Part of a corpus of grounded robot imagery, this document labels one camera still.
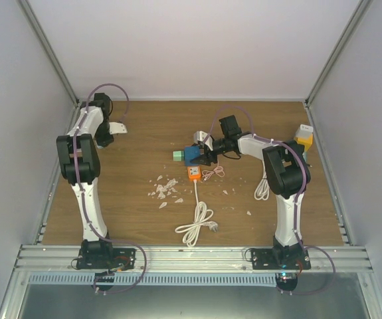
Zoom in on pink usb cable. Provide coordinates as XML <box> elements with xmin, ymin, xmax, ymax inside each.
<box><xmin>201</xmin><ymin>165</ymin><xmax>226</xmax><ymax>181</ymax></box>

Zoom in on blue power socket cube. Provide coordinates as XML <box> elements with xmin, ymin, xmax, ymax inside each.
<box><xmin>184</xmin><ymin>146</ymin><xmax>201</xmax><ymax>167</ymax></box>

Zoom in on green charger plug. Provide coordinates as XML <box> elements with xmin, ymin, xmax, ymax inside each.
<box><xmin>172</xmin><ymin>150</ymin><xmax>185</xmax><ymax>161</ymax></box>

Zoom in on orange power socket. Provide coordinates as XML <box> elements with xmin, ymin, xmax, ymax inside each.
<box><xmin>187</xmin><ymin>166</ymin><xmax>201</xmax><ymax>181</ymax></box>

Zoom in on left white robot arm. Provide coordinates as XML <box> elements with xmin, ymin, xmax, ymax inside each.
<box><xmin>56</xmin><ymin>93</ymin><xmax>115</xmax><ymax>268</ymax></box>

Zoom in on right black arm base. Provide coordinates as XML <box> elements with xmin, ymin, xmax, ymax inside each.
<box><xmin>249</xmin><ymin>243</ymin><xmax>312</xmax><ymax>271</ymax></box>

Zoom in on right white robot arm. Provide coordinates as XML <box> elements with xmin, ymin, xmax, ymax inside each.
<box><xmin>191</xmin><ymin>115</ymin><xmax>311</xmax><ymax>269</ymax></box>

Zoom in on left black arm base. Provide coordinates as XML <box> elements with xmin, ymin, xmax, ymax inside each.
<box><xmin>70</xmin><ymin>247</ymin><xmax>136</xmax><ymax>272</ymax></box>

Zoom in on yellow socket cube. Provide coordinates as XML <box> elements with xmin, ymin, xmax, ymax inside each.
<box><xmin>294</xmin><ymin>134</ymin><xmax>314</xmax><ymax>152</ymax></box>

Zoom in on white paint flakes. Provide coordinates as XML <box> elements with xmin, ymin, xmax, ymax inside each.
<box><xmin>142</xmin><ymin>162</ymin><xmax>257</xmax><ymax>217</ymax></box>

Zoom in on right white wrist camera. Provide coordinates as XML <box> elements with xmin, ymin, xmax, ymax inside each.
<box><xmin>193</xmin><ymin>130</ymin><xmax>214</xmax><ymax>151</ymax></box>

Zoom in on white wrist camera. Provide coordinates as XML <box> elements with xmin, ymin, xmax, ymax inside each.
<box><xmin>109</xmin><ymin>122</ymin><xmax>128</xmax><ymax>135</ymax></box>
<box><xmin>193</xmin><ymin>130</ymin><xmax>214</xmax><ymax>151</ymax></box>

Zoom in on white orange-socket power cord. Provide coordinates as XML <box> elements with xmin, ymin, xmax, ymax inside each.
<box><xmin>174</xmin><ymin>180</ymin><xmax>219</xmax><ymax>247</ymax></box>

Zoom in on white coiled power cord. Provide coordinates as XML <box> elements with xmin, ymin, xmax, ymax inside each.
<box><xmin>254</xmin><ymin>162</ymin><xmax>271</xmax><ymax>201</ymax></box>

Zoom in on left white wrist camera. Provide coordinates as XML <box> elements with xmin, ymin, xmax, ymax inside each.
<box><xmin>109</xmin><ymin>122</ymin><xmax>128</xmax><ymax>135</ymax></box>

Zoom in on aluminium front rail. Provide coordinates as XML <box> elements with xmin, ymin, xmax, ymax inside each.
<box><xmin>14</xmin><ymin>245</ymin><xmax>373</xmax><ymax>273</ymax></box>

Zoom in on light blue cable duct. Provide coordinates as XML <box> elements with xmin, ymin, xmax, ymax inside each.
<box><xmin>29</xmin><ymin>272</ymin><xmax>276</xmax><ymax>287</ymax></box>

